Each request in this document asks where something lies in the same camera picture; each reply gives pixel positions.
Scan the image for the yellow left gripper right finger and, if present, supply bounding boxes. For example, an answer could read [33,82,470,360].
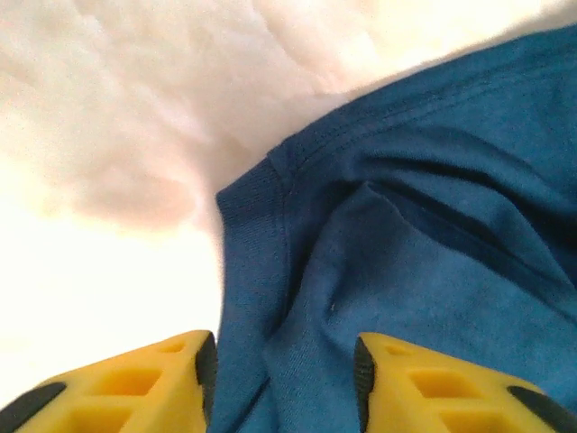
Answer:
[353,332,577,433]

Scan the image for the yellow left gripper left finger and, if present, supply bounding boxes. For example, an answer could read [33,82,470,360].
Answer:
[8,329,218,433]

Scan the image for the dark blue t-shirt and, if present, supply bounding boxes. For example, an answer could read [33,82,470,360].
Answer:
[215,24,577,433]

